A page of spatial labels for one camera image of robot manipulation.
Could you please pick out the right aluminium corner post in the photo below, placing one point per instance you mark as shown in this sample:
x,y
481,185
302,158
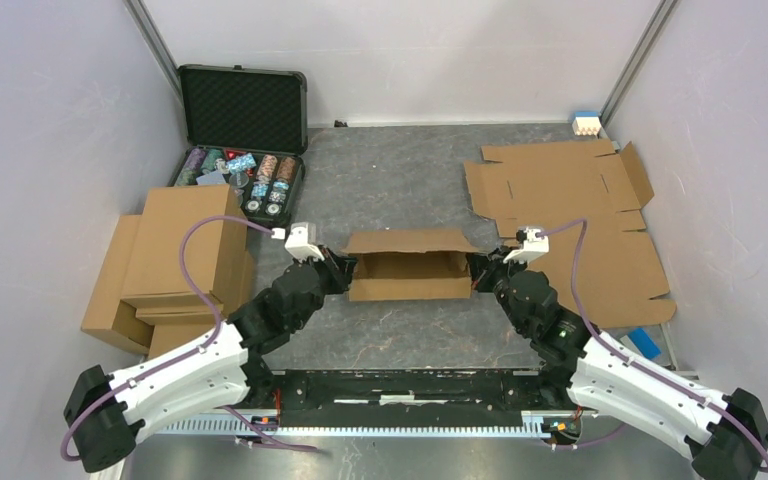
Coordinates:
x,y
635,62

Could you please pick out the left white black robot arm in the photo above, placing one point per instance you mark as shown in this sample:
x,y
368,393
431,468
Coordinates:
x,y
109,414

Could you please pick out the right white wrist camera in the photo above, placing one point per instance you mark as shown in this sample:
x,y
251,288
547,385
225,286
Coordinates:
x,y
533,243

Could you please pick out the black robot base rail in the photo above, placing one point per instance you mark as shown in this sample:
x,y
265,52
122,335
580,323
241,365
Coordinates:
x,y
408,398

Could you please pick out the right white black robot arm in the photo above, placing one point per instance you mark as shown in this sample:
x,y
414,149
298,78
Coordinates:
x,y
723,435

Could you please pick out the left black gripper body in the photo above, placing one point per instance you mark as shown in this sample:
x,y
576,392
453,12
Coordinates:
x,y
332,279

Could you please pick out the stack of flat cardboard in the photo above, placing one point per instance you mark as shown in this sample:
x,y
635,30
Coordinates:
x,y
590,197

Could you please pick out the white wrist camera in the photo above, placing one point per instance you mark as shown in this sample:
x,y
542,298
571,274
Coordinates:
x,y
300,241
533,243

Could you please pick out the left aluminium corner post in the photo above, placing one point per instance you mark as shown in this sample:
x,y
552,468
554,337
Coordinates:
x,y
155,42

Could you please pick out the white blue block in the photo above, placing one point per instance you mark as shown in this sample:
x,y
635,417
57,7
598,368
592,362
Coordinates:
x,y
586,123

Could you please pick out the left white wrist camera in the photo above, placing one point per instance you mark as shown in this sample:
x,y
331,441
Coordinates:
x,y
300,241

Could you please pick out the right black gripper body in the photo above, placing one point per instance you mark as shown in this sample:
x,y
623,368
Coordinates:
x,y
495,271

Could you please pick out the white toothed cable duct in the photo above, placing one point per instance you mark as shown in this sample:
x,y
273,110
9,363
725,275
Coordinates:
x,y
216,424

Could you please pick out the blue green white card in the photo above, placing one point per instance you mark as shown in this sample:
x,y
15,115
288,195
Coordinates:
x,y
640,342

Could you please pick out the black poker chip case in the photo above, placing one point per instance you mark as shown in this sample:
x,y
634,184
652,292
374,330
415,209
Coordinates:
x,y
250,125

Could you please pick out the aluminium corner post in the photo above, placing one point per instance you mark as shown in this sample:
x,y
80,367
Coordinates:
x,y
155,42
635,62

